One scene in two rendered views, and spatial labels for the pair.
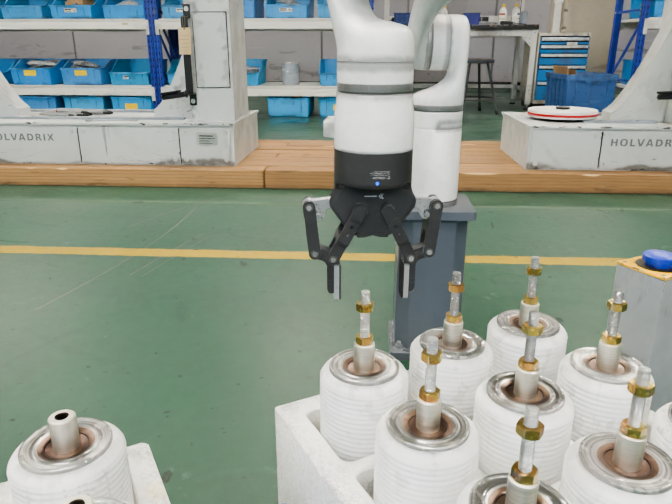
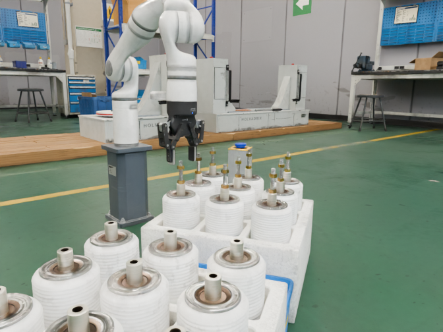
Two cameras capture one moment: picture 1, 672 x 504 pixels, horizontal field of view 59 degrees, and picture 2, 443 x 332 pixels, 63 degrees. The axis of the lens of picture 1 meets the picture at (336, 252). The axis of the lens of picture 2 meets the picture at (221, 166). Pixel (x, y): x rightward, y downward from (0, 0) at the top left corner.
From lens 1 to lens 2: 55 cm
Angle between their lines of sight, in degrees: 43
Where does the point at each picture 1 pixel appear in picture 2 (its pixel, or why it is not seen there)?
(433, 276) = (136, 180)
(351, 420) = (188, 213)
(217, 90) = not seen: outside the picture
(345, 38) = (177, 58)
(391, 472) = (223, 215)
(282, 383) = (77, 251)
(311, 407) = (155, 222)
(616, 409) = (258, 188)
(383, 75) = (192, 72)
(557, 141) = not seen: hidden behind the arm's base
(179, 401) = (24, 277)
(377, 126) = (192, 91)
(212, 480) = not seen: hidden behind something
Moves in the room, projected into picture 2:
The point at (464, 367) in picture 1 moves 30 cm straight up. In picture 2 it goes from (210, 188) to (211, 78)
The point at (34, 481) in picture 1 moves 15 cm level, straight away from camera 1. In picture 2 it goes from (119, 248) to (45, 238)
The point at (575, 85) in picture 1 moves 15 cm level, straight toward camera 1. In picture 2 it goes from (97, 102) to (98, 103)
